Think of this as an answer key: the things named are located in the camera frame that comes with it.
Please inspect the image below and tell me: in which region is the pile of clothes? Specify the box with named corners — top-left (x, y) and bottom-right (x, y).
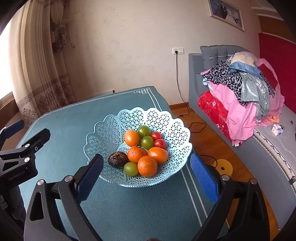
top-left (199, 51), bottom-right (285, 147)

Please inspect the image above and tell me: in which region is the black power cable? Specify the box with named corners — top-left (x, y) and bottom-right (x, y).
top-left (175, 51), bottom-right (218, 168)

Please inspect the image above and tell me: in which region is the teal tablecloth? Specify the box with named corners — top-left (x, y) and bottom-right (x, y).
top-left (20, 86), bottom-right (214, 240)

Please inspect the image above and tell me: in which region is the green tomato with stem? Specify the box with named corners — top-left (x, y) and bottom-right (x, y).
top-left (137, 126), bottom-right (152, 138)

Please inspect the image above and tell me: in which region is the mandarin orange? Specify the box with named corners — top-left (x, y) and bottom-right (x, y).
top-left (147, 147), bottom-right (169, 165)
top-left (126, 146), bottom-right (147, 163)
top-left (137, 156), bottom-right (158, 177)

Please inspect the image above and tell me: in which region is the large red tomato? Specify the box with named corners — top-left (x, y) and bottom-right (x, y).
top-left (154, 138), bottom-right (167, 149)

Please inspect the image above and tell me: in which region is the dark wrinkled passion fruit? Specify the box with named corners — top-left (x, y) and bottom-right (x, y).
top-left (108, 152), bottom-right (129, 168)

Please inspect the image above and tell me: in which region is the framed wall picture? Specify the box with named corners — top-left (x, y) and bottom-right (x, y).
top-left (207, 0), bottom-right (245, 31)

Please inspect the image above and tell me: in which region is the green tomato smooth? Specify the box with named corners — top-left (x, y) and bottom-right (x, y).
top-left (123, 162), bottom-right (138, 177)

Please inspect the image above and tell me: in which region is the red padded headboard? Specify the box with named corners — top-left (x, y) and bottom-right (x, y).
top-left (259, 33), bottom-right (295, 111)

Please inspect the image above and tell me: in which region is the brown window frame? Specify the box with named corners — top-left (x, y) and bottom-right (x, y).
top-left (0, 92), bottom-right (19, 128)

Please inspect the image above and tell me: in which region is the small white box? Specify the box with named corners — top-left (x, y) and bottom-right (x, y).
top-left (271, 123), bottom-right (283, 136)

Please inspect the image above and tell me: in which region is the small green tomato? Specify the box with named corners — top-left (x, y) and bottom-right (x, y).
top-left (141, 136), bottom-right (154, 150)

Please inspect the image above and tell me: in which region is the grey sofa bed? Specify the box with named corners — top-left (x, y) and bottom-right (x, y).
top-left (189, 45), bottom-right (295, 228)

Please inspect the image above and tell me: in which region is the light blue lattice basket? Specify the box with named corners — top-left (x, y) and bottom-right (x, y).
top-left (83, 107), bottom-right (192, 188)

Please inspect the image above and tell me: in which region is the smooth orange tomato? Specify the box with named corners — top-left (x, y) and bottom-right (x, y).
top-left (124, 130), bottom-right (140, 147)

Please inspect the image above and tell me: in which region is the small red tomato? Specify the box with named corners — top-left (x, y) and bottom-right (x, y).
top-left (151, 132), bottom-right (163, 141)

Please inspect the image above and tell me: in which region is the white wall socket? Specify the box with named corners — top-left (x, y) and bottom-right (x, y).
top-left (173, 48), bottom-right (185, 54)

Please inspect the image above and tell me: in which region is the yellow round stool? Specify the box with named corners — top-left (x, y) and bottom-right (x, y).
top-left (212, 159), bottom-right (233, 177)

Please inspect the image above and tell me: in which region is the patterned beige curtain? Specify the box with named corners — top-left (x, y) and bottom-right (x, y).
top-left (9, 1), bottom-right (75, 126)

